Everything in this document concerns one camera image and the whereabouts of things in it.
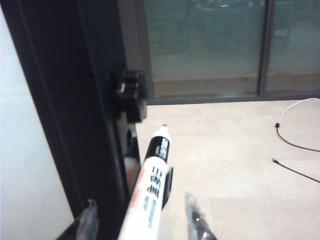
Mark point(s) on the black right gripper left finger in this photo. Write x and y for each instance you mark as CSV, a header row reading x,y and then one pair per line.
x,y
88,222

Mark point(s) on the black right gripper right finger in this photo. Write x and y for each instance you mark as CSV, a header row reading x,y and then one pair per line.
x,y
197,220

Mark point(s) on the white black whiteboard marker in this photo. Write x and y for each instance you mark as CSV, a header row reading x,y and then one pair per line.
x,y
150,187

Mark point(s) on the black whiteboard stand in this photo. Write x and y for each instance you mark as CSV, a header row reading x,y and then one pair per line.
x,y
75,75

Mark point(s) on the black clamp knob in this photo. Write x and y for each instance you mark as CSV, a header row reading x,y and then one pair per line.
x,y
126,95

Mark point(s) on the glass partition dark frame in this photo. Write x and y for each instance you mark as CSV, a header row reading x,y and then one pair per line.
x,y
205,50

